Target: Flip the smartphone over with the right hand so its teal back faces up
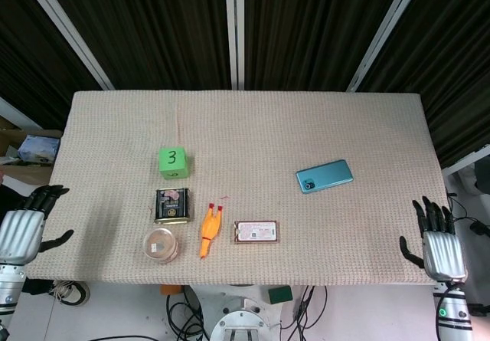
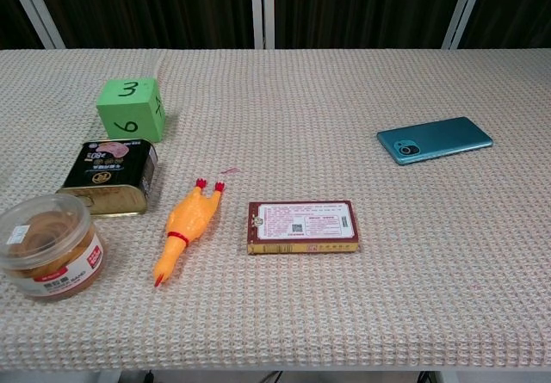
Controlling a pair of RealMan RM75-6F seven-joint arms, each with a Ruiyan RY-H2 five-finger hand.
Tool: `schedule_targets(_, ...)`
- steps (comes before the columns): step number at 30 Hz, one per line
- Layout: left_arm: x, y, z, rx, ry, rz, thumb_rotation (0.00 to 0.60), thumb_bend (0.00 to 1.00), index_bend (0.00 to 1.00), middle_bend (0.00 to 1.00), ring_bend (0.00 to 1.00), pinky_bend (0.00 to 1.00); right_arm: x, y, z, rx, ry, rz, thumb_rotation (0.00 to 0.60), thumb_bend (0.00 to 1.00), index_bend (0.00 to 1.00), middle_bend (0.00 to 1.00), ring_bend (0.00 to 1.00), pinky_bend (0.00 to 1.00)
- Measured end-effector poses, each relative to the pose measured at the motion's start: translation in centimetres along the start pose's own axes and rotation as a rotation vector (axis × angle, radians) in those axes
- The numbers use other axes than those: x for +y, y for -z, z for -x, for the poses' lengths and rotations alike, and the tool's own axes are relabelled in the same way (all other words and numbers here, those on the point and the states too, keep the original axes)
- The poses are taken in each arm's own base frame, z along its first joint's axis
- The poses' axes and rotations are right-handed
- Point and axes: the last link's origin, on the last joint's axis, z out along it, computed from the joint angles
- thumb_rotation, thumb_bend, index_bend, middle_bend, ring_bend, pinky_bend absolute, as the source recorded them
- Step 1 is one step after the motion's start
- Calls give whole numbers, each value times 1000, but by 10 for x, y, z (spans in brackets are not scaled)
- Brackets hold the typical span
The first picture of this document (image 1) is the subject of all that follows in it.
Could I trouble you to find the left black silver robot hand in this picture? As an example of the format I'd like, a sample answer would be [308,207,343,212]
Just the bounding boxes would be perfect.
[0,185,74,262]

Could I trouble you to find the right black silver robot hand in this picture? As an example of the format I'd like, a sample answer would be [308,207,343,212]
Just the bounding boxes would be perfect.
[399,195,469,282]

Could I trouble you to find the black teal-backed smartphone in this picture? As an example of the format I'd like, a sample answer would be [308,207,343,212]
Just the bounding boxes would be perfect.
[296,159,354,195]

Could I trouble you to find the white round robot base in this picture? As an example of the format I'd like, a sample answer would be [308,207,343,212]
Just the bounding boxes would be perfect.
[209,285,283,341]

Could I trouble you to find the white black sneaker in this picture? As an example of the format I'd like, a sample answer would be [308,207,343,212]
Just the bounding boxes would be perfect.
[49,279,91,306]

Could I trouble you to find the blue plastic bag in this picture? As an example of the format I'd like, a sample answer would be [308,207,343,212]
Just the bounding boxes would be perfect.
[17,133,60,164]

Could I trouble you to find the brown cardboard box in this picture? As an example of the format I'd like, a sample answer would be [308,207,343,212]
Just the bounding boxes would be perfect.
[0,115,62,175]

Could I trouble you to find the clear plastic snack tub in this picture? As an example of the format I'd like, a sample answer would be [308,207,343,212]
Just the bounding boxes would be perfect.
[142,228,180,265]

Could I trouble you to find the black gold luncheon meat can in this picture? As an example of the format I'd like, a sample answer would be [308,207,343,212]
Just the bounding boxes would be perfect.
[153,187,192,225]

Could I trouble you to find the dark green block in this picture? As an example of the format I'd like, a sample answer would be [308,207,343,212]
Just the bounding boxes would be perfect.
[267,285,294,305]

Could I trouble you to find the green numbered foam cube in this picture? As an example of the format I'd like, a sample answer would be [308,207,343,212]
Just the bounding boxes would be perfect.
[158,146,191,181]

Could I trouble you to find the orange rubber chicken toy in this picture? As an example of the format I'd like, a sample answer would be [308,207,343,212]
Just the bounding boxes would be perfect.
[198,202,225,259]

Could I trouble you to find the beige waffle-weave tablecloth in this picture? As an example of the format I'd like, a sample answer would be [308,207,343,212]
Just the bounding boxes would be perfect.
[25,90,466,287]

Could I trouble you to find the dark pleated curtain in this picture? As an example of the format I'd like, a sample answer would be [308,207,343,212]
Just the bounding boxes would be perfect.
[0,0,490,169]

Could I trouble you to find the black side cable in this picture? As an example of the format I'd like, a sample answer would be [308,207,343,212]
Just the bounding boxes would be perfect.
[446,193,490,238]

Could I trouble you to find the white frame bar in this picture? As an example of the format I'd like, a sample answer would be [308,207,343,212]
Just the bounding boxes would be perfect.
[439,149,490,177]
[0,96,43,133]

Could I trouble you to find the black floor cable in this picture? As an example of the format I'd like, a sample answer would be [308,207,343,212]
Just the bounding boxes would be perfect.
[281,285,330,341]
[165,285,204,336]

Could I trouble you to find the white frame post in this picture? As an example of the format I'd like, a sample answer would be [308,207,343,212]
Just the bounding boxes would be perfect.
[347,0,428,93]
[224,0,246,90]
[22,0,115,91]

